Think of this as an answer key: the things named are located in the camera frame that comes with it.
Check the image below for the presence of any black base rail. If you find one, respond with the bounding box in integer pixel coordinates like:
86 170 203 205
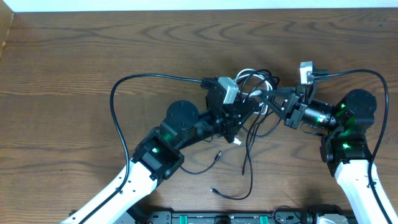
113 207 357 224

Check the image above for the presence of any right camera cable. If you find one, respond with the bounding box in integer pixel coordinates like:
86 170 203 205
310 68 394 224

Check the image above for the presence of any wooden side panel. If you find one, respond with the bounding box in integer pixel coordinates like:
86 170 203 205
0 0 14 55

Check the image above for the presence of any camera cable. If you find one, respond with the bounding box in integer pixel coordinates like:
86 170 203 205
310 68 394 224
77 73 203 224

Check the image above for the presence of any left camera cable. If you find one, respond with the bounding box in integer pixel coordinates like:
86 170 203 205
77 73 203 224

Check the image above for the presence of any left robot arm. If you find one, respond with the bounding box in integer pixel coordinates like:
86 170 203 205
64 93 259 223

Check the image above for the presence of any black cable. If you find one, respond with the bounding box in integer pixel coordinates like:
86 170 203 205
179 68 282 201

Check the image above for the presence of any white cable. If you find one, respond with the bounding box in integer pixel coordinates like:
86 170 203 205
233 68 274 146

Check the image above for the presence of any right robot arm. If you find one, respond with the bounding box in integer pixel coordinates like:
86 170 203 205
259 85 397 223

